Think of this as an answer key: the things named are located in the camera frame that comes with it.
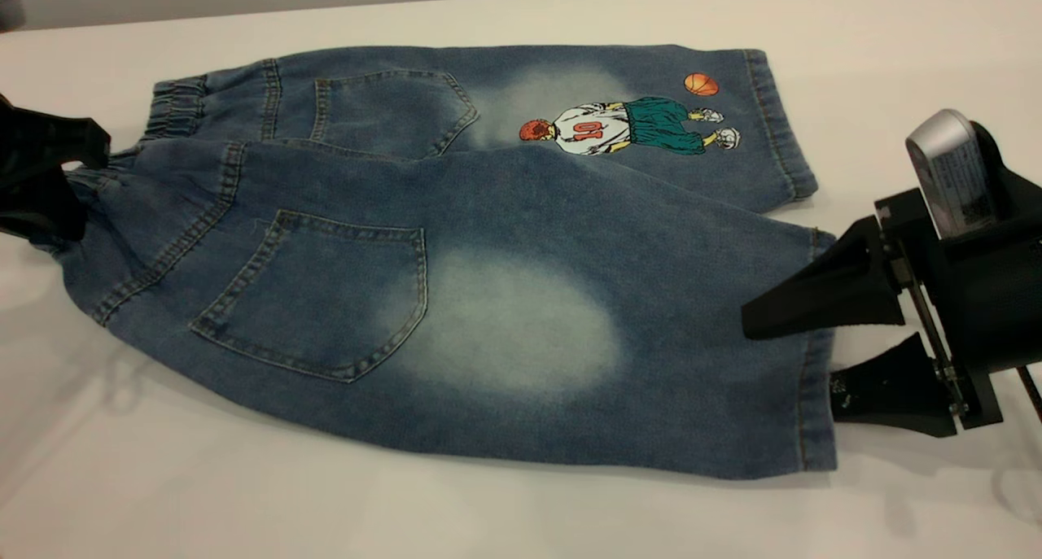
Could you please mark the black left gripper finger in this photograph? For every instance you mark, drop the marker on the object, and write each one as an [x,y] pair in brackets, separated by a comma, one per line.
[41,205]
[57,140]

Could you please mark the blue denim shorts basketball print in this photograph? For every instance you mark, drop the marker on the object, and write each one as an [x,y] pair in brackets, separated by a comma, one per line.
[570,217]

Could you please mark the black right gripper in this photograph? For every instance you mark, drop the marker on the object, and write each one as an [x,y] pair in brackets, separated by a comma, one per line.
[993,299]

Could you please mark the black right camera bracket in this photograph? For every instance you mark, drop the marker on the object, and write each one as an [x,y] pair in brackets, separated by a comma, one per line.
[1013,193]

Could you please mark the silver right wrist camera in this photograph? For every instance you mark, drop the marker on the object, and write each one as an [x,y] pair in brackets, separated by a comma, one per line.
[948,168]

